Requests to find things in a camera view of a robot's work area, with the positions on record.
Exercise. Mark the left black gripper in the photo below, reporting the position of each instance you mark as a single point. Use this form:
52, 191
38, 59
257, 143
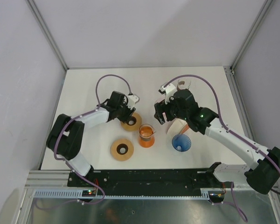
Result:
129, 112

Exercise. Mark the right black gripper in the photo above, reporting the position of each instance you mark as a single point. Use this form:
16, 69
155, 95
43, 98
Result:
161, 108

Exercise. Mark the orange glass carafe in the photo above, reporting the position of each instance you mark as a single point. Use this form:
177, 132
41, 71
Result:
146, 135

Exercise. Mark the blue glass dripper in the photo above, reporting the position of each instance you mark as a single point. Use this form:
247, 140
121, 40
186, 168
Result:
181, 142

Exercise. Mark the clear glass carafe brown collar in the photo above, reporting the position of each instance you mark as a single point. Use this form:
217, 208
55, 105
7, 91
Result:
183, 83

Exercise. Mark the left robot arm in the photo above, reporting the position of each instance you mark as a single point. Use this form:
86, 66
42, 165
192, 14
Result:
66, 135

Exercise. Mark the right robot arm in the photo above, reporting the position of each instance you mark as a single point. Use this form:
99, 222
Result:
262, 165

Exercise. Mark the pink glass dripper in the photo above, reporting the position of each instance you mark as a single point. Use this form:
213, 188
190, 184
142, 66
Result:
157, 102

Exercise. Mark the coffee filter pack orange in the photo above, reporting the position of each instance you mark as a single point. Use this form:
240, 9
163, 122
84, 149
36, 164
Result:
179, 126

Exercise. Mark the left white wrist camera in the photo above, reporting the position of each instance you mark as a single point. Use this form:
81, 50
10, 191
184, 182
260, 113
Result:
132, 100

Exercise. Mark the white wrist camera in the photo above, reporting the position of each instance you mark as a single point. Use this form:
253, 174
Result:
132, 100
168, 90

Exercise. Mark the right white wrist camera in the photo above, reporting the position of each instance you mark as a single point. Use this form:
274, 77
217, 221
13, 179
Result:
168, 90

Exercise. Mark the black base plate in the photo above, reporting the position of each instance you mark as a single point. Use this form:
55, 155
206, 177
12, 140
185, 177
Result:
155, 180

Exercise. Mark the grey cable duct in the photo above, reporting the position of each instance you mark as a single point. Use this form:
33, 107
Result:
201, 194

